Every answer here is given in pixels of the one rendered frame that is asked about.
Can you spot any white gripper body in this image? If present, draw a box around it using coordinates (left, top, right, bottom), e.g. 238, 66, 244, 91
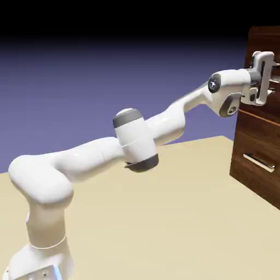
250, 50, 275, 106

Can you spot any dark wood drawer front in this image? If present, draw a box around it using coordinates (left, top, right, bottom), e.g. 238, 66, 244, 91
239, 26, 280, 127
229, 109, 280, 211

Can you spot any dark wood cabinet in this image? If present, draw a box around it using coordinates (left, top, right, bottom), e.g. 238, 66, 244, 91
229, 26, 280, 211

